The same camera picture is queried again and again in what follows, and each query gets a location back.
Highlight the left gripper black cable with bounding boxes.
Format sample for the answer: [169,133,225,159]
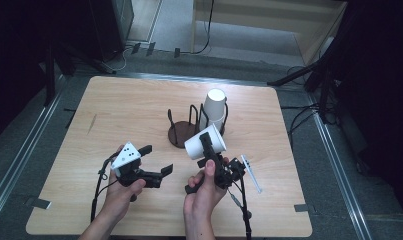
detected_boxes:
[90,151,121,224]

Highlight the white paper cup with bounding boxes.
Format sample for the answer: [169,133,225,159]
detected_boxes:
[183,123,228,161]
[199,114,225,133]
[203,87,228,123]

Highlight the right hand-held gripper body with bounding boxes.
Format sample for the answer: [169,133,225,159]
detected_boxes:
[184,153,264,196]

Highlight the person's left hand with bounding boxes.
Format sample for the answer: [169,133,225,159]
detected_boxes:
[103,144,147,218]

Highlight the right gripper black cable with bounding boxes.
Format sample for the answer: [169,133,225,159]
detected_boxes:
[226,178,254,240]

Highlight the black floor cables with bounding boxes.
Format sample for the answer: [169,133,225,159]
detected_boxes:
[279,64,324,148]

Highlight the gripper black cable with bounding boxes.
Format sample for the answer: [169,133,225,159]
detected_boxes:
[226,178,254,240]
[90,151,121,224]

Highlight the black cabinet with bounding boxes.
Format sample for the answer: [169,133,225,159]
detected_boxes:
[88,0,135,62]

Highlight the black metal stand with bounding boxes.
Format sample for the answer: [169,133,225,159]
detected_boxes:
[266,49,337,125]
[43,39,117,108]

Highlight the dark curtain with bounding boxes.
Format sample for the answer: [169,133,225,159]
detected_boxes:
[333,0,403,219]
[0,0,91,148]

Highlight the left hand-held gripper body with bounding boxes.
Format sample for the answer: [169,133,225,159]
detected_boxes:
[109,141,164,189]

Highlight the black hanging cable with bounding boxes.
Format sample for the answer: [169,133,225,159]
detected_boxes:
[190,0,216,56]

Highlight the dark brown wire cup holder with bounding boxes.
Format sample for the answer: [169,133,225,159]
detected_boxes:
[166,103,230,150]

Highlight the metal floor rail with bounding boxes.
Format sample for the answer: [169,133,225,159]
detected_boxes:
[0,75,67,222]
[74,70,277,88]
[304,93,374,240]

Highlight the person's right hand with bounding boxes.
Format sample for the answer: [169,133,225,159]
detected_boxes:
[182,158,231,222]

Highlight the white floor cable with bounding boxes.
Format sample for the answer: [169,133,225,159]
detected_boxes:
[101,45,134,73]

